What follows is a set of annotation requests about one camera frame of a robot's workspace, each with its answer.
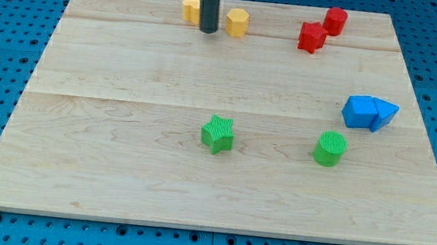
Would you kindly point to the blue cube block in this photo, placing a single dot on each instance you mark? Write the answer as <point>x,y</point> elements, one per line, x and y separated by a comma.
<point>359,111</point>

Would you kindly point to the wooden board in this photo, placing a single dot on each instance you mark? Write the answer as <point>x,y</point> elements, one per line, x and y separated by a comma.
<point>109,127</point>

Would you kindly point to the yellow hexagon block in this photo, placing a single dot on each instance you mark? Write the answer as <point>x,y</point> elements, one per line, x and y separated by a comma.
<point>237,22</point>

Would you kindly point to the blue triangle block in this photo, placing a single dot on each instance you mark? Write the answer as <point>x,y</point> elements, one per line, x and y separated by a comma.
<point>386,111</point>

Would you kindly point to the yellow heart block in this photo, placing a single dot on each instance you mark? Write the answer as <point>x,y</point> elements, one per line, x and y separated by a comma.
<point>191,11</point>

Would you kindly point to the green cylinder block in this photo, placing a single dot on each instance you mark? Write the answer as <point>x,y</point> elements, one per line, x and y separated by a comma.
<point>330,148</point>

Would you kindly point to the green star block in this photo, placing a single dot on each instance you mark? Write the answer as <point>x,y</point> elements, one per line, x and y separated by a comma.
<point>217,134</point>

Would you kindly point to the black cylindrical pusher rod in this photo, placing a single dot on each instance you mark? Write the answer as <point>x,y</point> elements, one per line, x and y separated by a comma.
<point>209,16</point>

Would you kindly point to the red star block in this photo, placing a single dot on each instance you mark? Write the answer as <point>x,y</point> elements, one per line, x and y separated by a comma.
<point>311,37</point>

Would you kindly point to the red cylinder block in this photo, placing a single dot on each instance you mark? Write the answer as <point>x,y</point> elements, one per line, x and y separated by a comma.
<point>335,20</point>

